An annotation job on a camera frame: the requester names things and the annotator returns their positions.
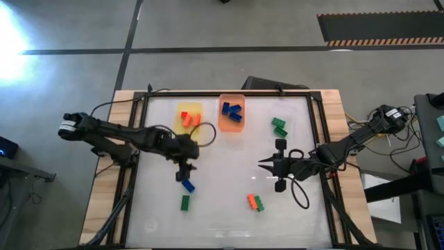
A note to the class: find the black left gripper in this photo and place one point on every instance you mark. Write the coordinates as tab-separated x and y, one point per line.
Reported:
185	152

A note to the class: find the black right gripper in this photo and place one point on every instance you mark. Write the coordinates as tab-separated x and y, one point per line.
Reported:
288	166

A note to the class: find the green toy brick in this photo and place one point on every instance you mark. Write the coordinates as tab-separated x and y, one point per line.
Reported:
278	122
259	205
185	203
280	132

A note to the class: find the orange toy brick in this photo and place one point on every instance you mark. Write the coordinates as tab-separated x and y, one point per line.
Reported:
187	121
197	119
252	201

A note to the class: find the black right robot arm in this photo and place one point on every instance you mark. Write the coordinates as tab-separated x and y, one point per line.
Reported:
347	146

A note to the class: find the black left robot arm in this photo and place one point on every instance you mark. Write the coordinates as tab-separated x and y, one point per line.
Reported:
114	133

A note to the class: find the translucent yellow plastic bin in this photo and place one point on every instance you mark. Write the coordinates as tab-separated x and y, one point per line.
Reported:
189	133

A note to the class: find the translucent orange plastic bin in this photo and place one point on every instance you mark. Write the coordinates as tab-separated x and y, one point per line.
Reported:
231	126

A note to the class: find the clear plastic bin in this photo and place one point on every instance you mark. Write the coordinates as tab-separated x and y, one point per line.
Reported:
293	114

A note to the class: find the black floor box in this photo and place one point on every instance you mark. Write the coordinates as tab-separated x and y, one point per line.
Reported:
267	84

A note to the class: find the white paper sheet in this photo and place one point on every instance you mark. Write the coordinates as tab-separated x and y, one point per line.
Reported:
385	208

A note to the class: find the black metal beam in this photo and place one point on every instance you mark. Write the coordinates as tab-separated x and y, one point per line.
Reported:
399	187

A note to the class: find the grey side table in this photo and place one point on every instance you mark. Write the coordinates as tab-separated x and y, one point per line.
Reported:
428	139

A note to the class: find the grey metal desk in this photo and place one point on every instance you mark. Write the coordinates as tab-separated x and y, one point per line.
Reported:
21	170

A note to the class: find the teal small box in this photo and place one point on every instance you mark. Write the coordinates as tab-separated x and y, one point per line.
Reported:
441	123
441	142

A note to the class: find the black hazard-striped floor ramp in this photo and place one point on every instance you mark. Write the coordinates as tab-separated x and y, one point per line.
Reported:
381	26

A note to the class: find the black device with blue light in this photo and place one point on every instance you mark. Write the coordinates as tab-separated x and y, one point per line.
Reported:
8	146

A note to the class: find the black metal table frame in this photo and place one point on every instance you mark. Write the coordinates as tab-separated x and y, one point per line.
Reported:
208	93

